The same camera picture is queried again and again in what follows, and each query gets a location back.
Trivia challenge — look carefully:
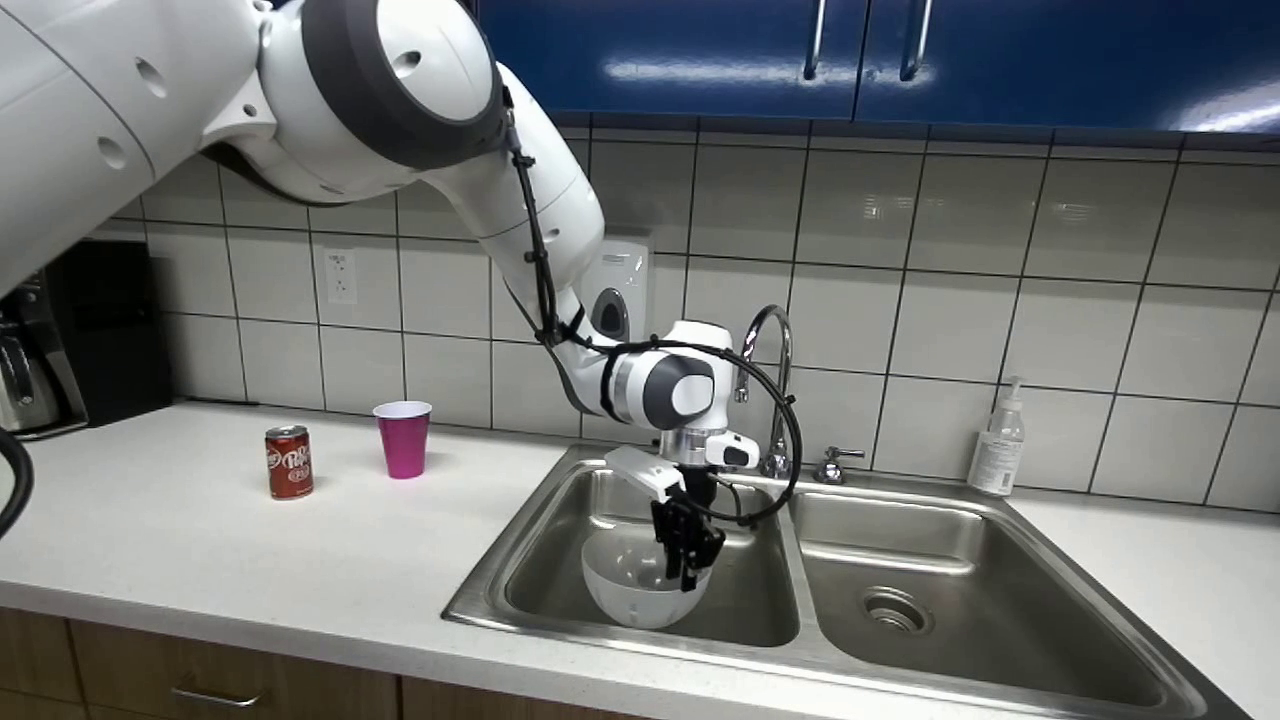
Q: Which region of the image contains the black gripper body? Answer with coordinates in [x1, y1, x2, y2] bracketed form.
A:
[647, 483, 719, 545]

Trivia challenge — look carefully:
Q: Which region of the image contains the translucent white plastic bowl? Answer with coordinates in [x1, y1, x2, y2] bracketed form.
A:
[577, 515, 717, 631]

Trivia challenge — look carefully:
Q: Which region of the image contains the stainless steel double sink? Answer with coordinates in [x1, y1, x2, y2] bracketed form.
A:
[440, 438, 1252, 720]

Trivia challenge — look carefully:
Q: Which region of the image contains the chrome faucet knob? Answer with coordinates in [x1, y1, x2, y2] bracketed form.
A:
[811, 443, 868, 489]

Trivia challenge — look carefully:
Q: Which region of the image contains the chrome gooseneck faucet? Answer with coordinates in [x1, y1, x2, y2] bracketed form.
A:
[734, 301, 801, 479]

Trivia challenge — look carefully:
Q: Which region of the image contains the pink plastic cup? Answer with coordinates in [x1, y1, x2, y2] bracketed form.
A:
[370, 397, 438, 483]

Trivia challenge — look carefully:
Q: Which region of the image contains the clear pump soap bottle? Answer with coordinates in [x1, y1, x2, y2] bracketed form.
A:
[963, 374, 1032, 499]

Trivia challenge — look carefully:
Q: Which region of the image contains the red soda can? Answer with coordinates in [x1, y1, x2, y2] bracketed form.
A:
[261, 419, 321, 505]

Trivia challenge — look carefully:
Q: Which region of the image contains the wooden drawer front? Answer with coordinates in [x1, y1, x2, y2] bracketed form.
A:
[70, 617, 403, 720]

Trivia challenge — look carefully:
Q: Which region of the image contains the blue cabinet door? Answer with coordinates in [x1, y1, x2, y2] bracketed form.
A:
[465, 0, 868, 127]
[862, 0, 1280, 140]

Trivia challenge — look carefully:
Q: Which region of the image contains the black coffee machine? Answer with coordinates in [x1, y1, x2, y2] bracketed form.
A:
[0, 234, 171, 443]

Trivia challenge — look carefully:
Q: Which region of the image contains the silver coffee carafe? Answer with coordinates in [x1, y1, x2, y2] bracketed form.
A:
[0, 315, 63, 435]

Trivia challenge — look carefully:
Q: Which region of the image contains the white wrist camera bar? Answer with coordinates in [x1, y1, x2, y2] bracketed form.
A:
[604, 443, 692, 507]

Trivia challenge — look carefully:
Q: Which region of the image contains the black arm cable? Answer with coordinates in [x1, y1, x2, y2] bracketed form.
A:
[505, 143, 808, 527]

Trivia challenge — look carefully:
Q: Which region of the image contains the white wall soap dispenser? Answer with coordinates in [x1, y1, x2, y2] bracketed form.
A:
[585, 234, 658, 342]

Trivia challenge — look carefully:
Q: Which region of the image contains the white wall outlet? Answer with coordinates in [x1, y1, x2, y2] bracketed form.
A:
[311, 244, 360, 310]

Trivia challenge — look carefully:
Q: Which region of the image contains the silver drawer handle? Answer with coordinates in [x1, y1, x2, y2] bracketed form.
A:
[169, 679, 270, 711]

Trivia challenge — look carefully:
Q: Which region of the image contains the silver cabinet door handle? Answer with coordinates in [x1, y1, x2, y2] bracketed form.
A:
[901, 0, 939, 87]
[801, 0, 833, 85]

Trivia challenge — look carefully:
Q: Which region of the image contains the thick black hanging cable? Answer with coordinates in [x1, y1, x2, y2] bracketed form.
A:
[0, 422, 39, 538]

